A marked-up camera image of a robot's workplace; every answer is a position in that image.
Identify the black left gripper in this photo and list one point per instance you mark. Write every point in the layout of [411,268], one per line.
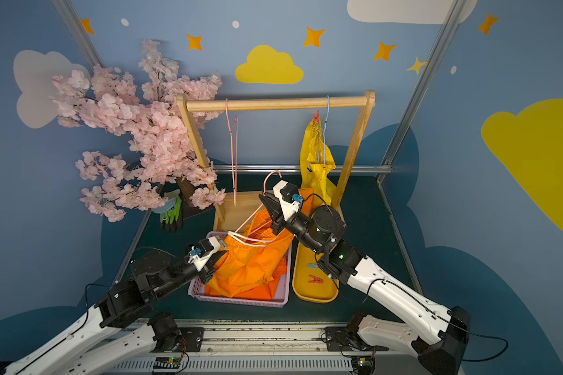
[204,271]

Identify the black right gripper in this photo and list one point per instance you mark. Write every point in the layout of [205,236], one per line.
[276,212]

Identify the grey clothespin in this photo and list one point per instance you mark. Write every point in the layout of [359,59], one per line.
[221,242]

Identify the light orange shorts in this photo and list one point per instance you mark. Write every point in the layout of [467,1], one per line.
[252,256]

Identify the pink wire hanger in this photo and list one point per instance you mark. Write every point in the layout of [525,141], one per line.
[233,130]
[264,188]

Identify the dark orange shorts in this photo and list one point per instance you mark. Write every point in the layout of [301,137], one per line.
[266,292]

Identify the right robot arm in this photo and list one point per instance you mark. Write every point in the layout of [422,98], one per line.
[434,334]

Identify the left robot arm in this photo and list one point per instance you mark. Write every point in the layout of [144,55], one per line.
[79,349]

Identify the yellow shorts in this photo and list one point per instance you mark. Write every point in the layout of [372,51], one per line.
[316,162]

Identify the pink plastic basket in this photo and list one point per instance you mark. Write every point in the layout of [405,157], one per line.
[197,288]

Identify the green plant decoration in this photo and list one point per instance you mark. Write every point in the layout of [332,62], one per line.
[170,214]

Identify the yellow plastic tray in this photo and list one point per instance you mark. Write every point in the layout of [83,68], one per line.
[315,293]

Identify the pink cherry blossom tree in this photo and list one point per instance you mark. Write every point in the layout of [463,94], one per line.
[109,101]

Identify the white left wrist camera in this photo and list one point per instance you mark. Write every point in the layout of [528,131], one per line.
[207,247]

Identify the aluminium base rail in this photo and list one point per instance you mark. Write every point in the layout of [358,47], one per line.
[265,347]

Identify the light blue wire hanger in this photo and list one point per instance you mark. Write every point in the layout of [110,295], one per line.
[324,129]

